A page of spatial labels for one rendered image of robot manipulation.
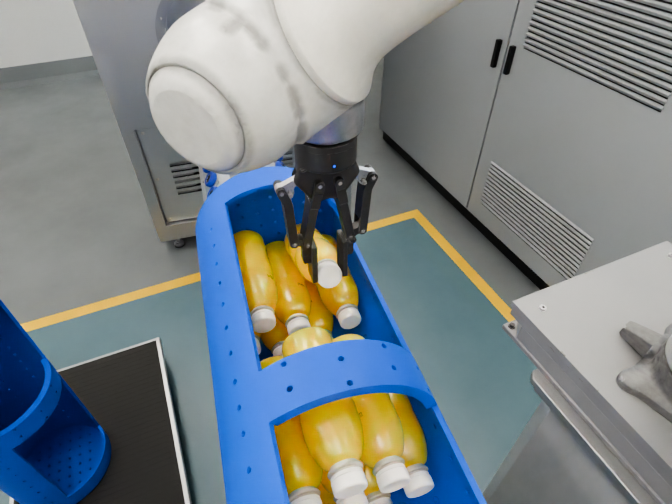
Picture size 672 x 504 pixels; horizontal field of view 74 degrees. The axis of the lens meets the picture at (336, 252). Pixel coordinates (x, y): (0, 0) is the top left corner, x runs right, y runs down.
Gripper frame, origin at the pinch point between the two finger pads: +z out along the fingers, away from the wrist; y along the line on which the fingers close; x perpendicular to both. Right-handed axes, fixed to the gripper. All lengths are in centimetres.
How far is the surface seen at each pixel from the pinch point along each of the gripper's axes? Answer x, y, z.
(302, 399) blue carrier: 21.5, 9.0, -0.9
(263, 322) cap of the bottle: 0.5, 10.8, 10.7
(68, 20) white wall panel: -432, 114, 72
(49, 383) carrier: -36, 66, 60
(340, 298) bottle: -3.1, -3.1, 13.6
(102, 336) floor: -103, 79, 121
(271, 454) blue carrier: 25.4, 13.3, 1.1
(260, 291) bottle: -4.0, 10.2, 8.4
